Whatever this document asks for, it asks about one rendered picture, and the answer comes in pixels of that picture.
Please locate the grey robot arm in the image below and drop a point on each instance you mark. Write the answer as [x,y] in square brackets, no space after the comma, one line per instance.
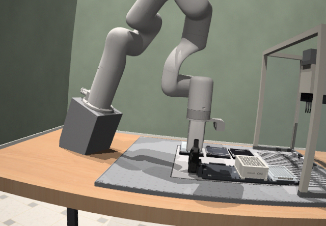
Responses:
[143,17]

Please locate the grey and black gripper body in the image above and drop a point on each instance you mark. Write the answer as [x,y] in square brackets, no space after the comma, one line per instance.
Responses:
[196,130]

